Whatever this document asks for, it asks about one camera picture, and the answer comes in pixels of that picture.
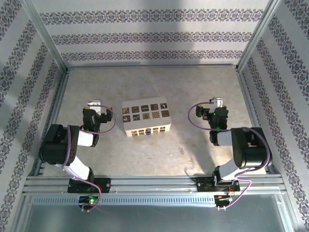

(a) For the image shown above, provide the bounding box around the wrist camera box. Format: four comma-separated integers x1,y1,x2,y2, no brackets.
209,97,223,114
86,100,102,114

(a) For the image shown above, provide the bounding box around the thin black wire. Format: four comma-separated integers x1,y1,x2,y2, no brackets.
184,166,197,181

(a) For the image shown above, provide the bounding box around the grey metal panel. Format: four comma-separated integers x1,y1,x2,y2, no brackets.
13,194,299,232

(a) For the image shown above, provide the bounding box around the wide aluminium mounting rail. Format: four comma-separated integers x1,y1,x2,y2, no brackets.
23,175,287,194

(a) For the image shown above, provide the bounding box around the aluminium frame rail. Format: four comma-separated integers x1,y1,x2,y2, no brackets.
235,67,282,175
32,69,70,177
65,63,239,71

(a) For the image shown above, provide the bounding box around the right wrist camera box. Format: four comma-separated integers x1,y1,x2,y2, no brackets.
209,97,223,114

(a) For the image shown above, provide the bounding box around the aluminium frame post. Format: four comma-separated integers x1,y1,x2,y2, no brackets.
19,0,70,73
236,0,285,73

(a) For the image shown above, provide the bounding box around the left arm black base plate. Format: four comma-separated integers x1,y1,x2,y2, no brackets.
67,177,112,193

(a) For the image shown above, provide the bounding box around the slotted grey cable duct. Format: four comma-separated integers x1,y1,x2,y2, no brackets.
31,195,217,206

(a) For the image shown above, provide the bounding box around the white box with picture tiles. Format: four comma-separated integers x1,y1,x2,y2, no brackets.
122,97,172,138

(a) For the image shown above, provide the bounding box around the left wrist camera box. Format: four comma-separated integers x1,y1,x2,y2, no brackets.
86,100,102,114

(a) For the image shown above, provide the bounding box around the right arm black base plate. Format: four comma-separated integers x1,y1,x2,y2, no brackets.
197,177,240,193

